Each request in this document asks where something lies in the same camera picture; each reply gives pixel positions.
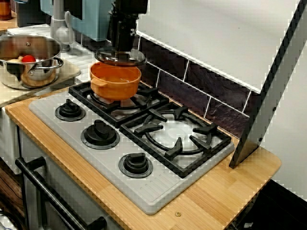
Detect light wooden cutting board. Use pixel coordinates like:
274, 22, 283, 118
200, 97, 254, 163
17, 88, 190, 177
0, 58, 82, 108

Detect orange plastic toy pot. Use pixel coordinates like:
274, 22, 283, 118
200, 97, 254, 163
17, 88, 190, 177
90, 61, 142, 101

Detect black burner grate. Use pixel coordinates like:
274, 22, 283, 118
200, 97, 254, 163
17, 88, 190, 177
119, 103, 232, 179
68, 80, 170, 129

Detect black oven door handle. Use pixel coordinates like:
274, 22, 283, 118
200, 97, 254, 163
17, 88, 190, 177
14, 156, 108, 230

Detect amber glass jar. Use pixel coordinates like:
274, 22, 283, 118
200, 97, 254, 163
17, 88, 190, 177
0, 0, 12, 21

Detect black stove knob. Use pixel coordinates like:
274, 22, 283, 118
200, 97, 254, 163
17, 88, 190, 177
80, 119, 120, 150
54, 100, 85, 122
118, 152, 154, 179

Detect white board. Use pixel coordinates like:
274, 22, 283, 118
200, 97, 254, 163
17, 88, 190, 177
260, 51, 307, 203

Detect glass lid with yellow knob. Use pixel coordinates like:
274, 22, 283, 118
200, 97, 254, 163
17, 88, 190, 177
94, 46, 147, 67

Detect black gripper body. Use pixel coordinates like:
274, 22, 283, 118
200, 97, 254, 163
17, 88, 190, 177
109, 14, 140, 31

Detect teal box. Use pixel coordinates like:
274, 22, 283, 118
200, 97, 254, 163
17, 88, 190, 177
39, 0, 129, 42

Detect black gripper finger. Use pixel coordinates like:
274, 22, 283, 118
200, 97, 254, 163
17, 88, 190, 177
125, 28, 138, 52
112, 28, 126, 52

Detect gray toy cooktop plate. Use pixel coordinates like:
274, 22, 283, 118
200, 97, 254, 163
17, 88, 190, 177
28, 82, 235, 215

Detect black background box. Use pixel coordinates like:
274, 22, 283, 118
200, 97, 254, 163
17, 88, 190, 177
15, 0, 52, 27

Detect stainless steel pot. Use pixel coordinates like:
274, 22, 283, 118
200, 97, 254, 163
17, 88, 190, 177
0, 33, 64, 90

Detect white toy kitchen cabinet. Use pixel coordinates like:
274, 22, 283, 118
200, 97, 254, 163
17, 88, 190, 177
0, 106, 128, 230

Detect wooden side table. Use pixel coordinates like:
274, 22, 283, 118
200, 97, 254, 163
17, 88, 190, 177
0, 11, 20, 32

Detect gray toy faucet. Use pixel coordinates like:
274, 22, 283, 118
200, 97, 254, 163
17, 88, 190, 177
49, 0, 76, 52

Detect black base platform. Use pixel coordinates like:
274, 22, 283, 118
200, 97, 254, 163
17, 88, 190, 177
225, 179, 307, 230

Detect black slanted side panel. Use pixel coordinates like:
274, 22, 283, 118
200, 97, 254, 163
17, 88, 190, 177
229, 0, 307, 170

